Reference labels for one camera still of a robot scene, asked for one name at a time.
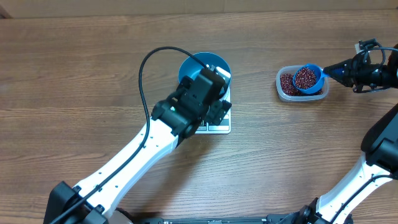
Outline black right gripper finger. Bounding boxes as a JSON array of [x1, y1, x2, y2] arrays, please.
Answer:
[[323, 59, 352, 75], [328, 73, 354, 88]]

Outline blue plastic measuring scoop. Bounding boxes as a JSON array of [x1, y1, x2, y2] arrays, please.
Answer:
[[293, 63, 329, 95]]

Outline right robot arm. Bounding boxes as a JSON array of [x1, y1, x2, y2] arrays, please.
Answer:
[[293, 39, 397, 223]]

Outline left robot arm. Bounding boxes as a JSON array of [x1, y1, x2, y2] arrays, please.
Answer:
[[44, 67, 231, 223]]

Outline white digital kitchen scale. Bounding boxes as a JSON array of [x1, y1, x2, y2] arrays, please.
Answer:
[[194, 88, 232, 135]]

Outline teal metal bowl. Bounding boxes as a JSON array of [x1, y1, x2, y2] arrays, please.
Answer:
[[178, 52, 232, 101]]

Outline red adzuki beans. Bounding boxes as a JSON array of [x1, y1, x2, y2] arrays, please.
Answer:
[[280, 73, 316, 96]]

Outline clear plastic container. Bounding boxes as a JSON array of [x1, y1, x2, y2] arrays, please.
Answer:
[[275, 63, 330, 102]]

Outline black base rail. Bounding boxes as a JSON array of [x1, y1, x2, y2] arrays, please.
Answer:
[[114, 205, 354, 224]]

